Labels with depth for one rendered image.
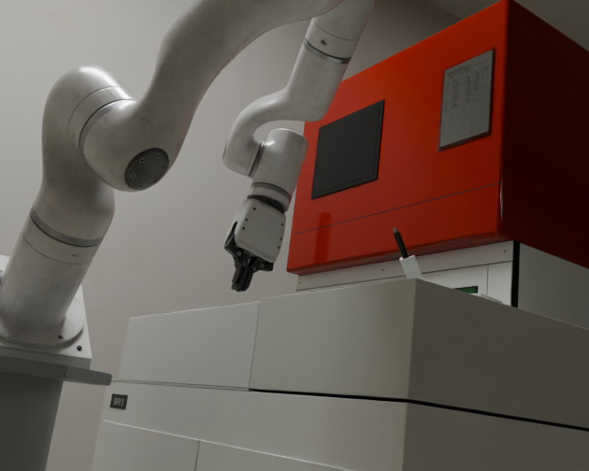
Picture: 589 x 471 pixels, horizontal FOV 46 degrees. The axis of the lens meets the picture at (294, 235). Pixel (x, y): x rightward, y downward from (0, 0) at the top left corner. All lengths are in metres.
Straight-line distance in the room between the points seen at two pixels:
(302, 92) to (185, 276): 1.90
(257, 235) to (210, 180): 1.91
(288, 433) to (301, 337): 0.13
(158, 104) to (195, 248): 2.13
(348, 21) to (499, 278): 0.69
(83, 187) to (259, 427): 0.45
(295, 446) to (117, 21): 2.57
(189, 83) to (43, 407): 0.56
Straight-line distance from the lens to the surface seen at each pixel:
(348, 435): 0.91
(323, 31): 1.21
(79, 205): 1.08
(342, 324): 0.94
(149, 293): 2.99
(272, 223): 1.31
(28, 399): 1.18
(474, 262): 1.65
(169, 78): 1.01
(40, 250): 1.12
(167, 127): 1.00
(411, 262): 1.28
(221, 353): 1.20
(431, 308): 0.87
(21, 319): 1.20
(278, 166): 1.33
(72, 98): 1.06
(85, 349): 1.23
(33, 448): 1.20
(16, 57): 3.12
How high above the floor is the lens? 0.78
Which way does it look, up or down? 15 degrees up
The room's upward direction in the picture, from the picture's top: 7 degrees clockwise
